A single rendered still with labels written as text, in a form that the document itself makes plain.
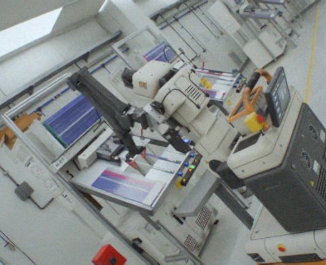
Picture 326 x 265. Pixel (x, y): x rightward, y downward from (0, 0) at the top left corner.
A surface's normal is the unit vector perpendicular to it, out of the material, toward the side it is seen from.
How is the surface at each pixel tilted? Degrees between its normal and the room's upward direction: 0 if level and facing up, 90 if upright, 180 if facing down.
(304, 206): 90
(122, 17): 90
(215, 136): 82
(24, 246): 90
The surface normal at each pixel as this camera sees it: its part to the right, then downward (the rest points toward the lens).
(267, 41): -0.45, 0.55
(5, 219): 0.57, -0.43
